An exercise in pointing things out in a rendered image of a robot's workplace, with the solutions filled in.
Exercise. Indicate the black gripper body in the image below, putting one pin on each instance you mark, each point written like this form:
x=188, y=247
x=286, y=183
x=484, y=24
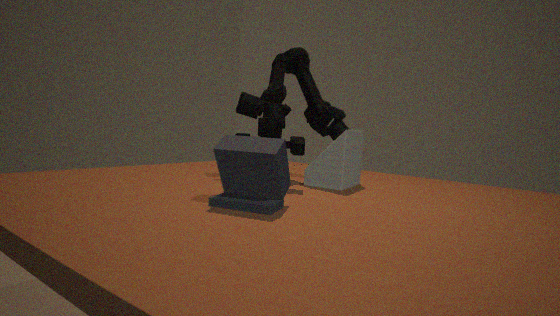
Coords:
x=296, y=144

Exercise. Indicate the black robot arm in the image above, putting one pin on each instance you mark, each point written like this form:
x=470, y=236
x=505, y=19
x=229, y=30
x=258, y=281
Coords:
x=319, y=112

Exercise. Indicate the grey square panel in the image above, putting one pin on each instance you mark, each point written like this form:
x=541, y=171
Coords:
x=254, y=173

